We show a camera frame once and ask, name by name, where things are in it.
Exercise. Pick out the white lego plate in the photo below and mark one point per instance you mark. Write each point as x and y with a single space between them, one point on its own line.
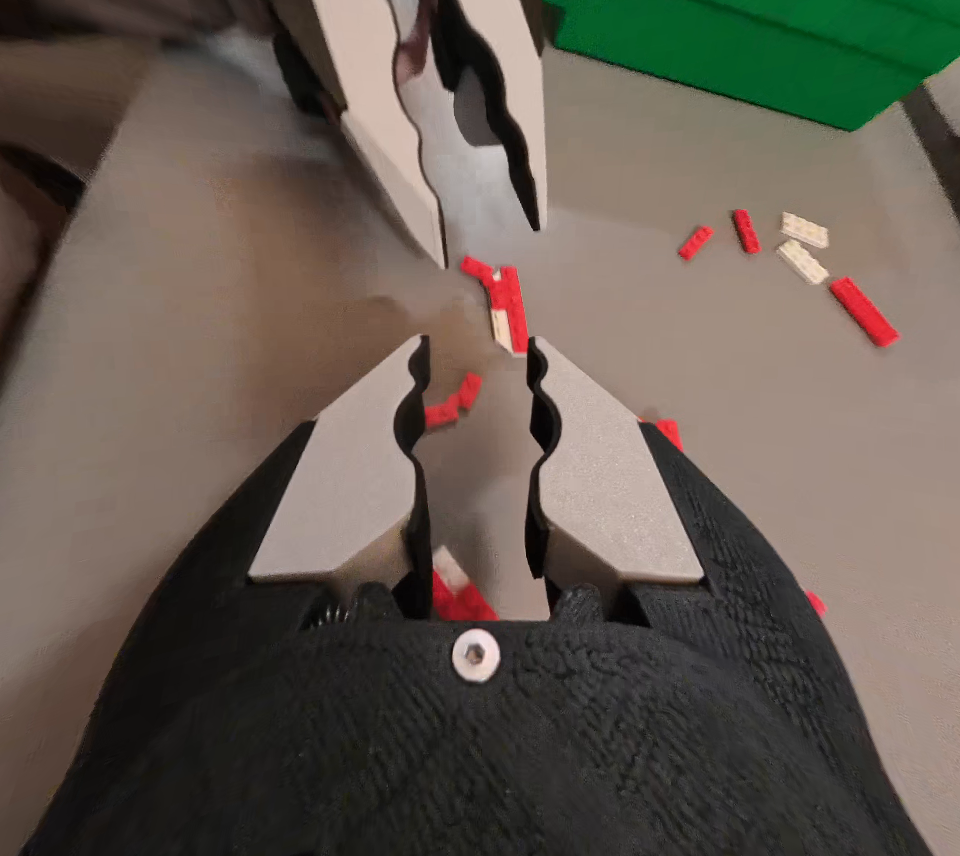
802 262
805 230

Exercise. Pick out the long red lego plate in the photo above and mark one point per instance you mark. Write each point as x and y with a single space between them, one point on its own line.
864 312

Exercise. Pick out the short red lego plate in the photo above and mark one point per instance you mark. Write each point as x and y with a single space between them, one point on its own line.
696 242

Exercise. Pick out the red and white lego assembly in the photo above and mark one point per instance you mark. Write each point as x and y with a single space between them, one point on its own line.
510 301

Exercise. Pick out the red lego piece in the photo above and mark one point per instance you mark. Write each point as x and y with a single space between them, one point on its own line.
669 432
816 605

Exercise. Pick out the green plastic bin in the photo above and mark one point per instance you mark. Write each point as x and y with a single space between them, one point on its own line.
712 8

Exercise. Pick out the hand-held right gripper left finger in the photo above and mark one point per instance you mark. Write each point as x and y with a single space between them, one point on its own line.
345 496

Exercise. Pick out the narrow red lego plate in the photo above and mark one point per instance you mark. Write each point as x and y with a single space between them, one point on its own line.
746 231

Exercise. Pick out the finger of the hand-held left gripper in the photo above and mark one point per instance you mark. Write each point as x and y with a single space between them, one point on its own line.
517 68
367 90

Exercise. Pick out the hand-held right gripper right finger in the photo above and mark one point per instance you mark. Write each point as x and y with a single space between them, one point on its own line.
607 496

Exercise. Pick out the large red white lego assembly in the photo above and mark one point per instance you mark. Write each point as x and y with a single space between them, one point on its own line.
465 605

